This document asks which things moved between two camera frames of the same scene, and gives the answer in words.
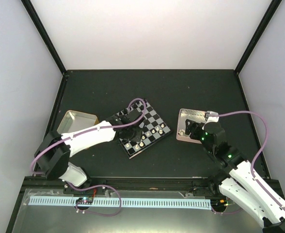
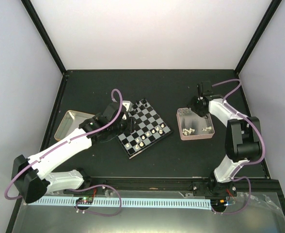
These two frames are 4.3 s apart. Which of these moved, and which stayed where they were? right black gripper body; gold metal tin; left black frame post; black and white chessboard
Moved: right black gripper body
Stayed: left black frame post; black and white chessboard; gold metal tin
